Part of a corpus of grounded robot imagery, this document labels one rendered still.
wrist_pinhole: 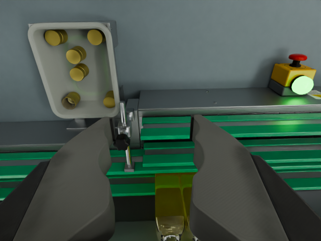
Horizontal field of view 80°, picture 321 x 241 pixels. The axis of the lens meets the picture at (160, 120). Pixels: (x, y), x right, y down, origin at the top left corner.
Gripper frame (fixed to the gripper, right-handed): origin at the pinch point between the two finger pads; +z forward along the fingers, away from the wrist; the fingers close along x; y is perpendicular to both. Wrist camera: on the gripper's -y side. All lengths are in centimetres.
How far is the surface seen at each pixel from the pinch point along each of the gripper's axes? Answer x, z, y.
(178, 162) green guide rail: 4.9, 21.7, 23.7
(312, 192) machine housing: 49, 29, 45
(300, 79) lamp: 36, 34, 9
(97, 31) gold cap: -12.2, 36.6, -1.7
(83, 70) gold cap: -17.5, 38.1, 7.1
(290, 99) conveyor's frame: 35, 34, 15
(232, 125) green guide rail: 16.9, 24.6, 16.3
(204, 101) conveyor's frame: 12.5, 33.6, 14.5
